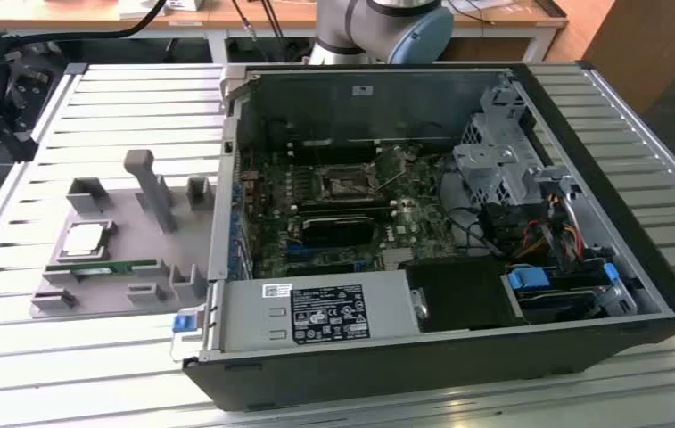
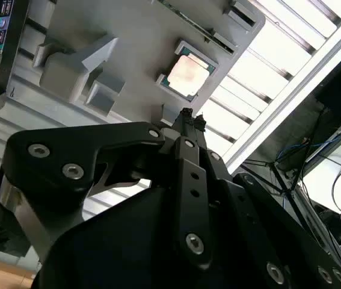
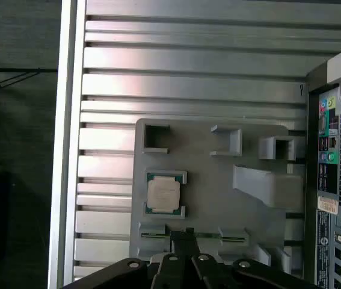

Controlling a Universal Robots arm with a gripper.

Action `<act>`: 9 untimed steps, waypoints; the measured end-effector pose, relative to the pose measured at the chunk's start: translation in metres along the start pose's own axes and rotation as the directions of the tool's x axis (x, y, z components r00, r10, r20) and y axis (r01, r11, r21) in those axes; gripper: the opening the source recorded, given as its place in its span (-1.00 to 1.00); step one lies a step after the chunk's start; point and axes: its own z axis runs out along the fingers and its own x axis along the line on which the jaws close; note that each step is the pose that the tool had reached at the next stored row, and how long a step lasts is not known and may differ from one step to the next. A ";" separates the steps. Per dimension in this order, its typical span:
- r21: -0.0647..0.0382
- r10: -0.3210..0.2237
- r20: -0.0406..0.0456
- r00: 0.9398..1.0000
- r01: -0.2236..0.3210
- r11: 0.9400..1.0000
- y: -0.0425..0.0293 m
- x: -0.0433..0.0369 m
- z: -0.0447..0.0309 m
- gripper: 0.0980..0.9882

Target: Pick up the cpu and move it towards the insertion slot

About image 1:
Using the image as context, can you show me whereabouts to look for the silver square CPU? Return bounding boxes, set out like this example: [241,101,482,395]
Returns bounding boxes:
[57,220,115,262]

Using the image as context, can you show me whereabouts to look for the CPU socket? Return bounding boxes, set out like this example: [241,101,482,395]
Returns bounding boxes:
[318,164,382,201]

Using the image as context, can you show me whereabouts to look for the black RAM slot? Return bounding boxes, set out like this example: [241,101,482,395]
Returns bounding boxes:
[295,201,391,216]

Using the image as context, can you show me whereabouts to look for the white box on desk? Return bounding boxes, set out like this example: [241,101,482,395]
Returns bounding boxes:
[118,0,167,20]

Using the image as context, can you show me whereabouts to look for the green RAM stick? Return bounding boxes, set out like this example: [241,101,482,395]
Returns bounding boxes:
[45,259,158,274]

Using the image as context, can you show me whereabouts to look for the grey plastic parts rack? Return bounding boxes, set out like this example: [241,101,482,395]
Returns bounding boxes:
[29,149,219,320]

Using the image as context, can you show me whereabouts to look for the wooden desk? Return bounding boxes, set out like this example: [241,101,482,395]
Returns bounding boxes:
[0,0,570,63]

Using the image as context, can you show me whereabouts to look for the metal locking lever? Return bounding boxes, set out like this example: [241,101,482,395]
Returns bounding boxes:
[374,170,409,193]

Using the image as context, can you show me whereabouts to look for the metal socket cover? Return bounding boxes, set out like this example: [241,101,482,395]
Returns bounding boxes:
[371,144,421,179]

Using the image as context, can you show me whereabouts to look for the grey power supply with label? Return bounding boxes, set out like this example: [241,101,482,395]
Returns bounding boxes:
[211,271,422,351]

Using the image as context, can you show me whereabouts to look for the green motherboard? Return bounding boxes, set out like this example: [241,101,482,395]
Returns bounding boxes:
[230,142,493,277]

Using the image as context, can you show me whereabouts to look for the silver metal drive cage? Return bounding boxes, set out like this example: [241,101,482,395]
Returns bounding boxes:
[451,83,557,210]

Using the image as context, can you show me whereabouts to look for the black drive bay cover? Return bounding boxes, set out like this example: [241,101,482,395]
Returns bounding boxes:
[403,259,526,334]

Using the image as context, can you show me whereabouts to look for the black open PC case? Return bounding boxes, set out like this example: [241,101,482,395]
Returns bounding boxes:
[182,62,675,412]

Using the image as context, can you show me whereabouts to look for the blue disk carrier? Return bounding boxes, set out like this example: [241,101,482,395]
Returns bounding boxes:
[506,265,551,292]

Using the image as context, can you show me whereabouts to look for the brown wooden cabinet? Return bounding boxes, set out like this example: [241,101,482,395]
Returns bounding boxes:
[581,0,675,115]

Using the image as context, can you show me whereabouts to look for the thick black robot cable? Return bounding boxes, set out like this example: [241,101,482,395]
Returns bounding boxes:
[7,0,171,45]

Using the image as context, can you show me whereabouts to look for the thin black hanging cables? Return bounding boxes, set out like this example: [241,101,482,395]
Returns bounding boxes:
[227,0,291,62]

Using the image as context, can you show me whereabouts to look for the coloured wire bundle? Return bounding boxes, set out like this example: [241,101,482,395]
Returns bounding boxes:
[515,191,586,262]

